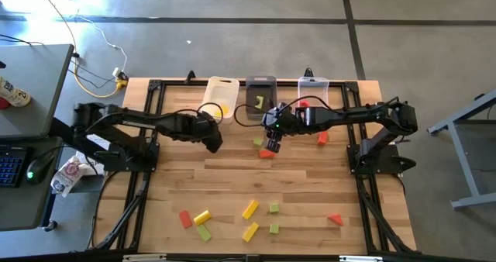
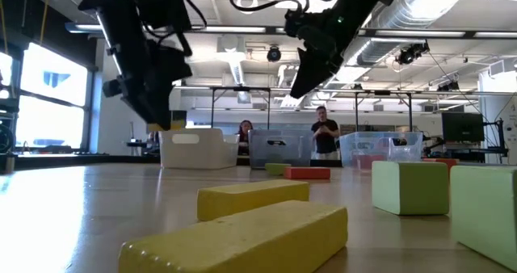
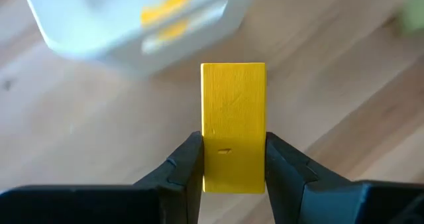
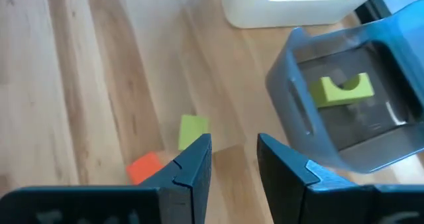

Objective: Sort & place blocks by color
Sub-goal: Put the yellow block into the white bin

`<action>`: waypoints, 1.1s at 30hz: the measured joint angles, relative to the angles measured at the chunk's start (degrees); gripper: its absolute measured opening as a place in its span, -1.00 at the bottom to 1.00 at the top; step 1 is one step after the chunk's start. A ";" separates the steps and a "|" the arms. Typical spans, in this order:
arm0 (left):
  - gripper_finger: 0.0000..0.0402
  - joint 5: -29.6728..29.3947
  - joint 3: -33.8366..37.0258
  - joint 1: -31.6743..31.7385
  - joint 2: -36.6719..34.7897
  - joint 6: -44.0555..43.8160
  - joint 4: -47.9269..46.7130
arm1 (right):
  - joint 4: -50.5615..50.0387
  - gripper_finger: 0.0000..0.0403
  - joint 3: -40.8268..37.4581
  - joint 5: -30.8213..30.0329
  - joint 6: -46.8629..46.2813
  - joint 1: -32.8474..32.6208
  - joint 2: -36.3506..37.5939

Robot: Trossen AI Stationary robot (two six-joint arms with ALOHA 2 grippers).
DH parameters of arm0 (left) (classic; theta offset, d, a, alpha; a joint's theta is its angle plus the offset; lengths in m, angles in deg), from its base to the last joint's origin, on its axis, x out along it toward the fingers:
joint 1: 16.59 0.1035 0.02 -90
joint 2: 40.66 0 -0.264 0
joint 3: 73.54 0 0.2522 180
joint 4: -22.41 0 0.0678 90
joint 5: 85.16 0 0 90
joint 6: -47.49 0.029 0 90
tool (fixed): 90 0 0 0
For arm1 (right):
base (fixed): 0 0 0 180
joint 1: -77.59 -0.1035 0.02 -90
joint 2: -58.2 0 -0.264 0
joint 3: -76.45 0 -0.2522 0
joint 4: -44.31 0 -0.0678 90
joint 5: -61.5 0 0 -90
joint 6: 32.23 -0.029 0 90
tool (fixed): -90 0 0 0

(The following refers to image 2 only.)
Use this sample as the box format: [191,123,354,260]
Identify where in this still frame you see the silver ceiling duct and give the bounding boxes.
[355,0,469,66]

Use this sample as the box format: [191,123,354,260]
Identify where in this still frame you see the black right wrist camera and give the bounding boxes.
[284,8,312,40]

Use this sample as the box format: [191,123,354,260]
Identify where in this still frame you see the long yellow block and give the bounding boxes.
[117,199,349,273]
[196,178,311,222]

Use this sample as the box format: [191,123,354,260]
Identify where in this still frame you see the yellow hanging strap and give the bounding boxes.
[38,0,52,46]

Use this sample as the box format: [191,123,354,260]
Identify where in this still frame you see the black equipment stand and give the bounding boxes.
[482,118,510,161]

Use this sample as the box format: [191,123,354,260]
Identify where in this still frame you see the round black ceiling camera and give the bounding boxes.
[266,45,283,63]

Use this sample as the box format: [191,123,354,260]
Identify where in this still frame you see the red rectangular block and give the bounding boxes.
[284,166,331,181]

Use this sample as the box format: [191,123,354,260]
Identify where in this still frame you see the black device with cylinder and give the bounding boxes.
[0,97,20,175]

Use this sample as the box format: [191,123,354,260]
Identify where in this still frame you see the long ceiling light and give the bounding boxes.
[64,21,284,35]
[359,29,517,40]

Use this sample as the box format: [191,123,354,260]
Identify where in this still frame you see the white plastic bin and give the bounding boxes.
[158,128,241,170]

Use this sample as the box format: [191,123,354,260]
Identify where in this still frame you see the small red block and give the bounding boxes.
[351,154,387,171]

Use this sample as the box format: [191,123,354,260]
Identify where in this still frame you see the black track spotlights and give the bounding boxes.
[395,41,431,66]

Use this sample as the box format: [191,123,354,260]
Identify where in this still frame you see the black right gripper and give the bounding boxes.
[289,16,359,99]

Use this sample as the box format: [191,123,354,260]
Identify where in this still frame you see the grey translucent plastic bin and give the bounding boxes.
[247,128,315,170]

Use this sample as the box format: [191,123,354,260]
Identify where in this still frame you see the thick red block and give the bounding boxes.
[422,157,460,173]

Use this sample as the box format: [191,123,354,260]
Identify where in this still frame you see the white cable coil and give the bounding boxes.
[236,0,259,15]

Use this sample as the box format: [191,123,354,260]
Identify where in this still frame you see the black aluminium table frame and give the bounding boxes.
[11,153,445,172]

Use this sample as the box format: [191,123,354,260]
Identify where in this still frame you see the green cube block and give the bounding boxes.
[371,160,450,216]
[449,164,517,272]

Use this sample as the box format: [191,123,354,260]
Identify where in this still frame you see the person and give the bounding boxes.
[237,119,254,157]
[310,105,341,161]

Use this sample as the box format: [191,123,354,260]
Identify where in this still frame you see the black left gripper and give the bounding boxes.
[100,38,194,132]

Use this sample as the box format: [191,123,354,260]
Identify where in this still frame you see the small green block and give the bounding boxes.
[264,162,292,176]

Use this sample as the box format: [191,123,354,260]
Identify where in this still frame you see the bright window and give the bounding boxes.
[0,42,90,153]

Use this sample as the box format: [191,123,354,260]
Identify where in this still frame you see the clear plastic bin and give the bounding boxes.
[338,131,424,170]

